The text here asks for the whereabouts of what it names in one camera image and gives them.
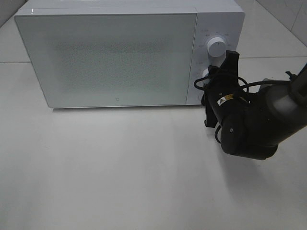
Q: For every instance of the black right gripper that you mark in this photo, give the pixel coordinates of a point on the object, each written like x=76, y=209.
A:
x=221, y=106

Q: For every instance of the white timer knob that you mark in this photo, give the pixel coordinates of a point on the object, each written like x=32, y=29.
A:
x=205, y=75

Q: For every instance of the white microwave door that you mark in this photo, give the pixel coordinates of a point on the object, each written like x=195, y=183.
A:
x=110, y=60

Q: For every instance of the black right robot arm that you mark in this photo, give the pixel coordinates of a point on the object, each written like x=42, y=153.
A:
x=252, y=125

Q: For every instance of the upper white power knob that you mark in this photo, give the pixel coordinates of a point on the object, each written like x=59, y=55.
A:
x=216, y=46

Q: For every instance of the white microwave oven body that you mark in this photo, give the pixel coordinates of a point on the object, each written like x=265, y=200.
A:
x=213, y=18

